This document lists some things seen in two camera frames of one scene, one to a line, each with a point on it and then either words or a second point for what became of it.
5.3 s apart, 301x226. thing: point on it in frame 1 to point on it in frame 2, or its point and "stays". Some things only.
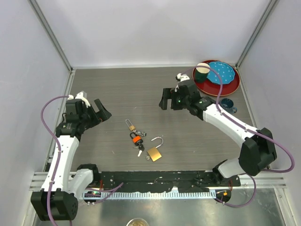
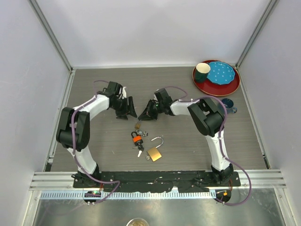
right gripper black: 168,93 to 148,115
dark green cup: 201,73 stays
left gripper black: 103,114 to 122,114
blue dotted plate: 226,72 stays
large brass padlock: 154,152 stays
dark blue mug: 227,104 stays
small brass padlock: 131,127 to 138,125
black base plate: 161,181 stays
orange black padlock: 137,140 stays
